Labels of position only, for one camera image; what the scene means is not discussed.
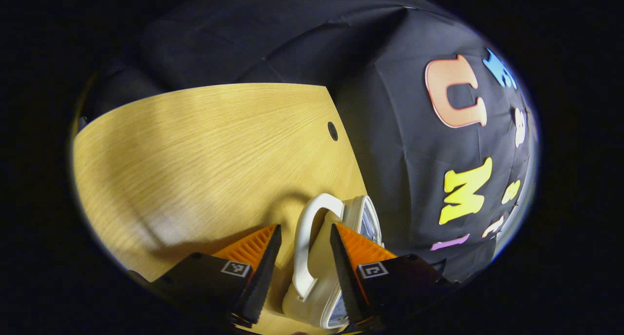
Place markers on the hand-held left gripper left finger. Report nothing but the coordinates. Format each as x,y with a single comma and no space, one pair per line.
265,276

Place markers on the black table grommet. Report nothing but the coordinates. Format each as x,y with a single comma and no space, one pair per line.
332,130

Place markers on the white suitcase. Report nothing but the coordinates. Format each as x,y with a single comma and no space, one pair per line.
303,237

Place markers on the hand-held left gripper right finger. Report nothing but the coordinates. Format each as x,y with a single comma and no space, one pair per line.
346,281

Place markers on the black backdrop cloth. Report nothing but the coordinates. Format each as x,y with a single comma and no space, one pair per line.
399,154

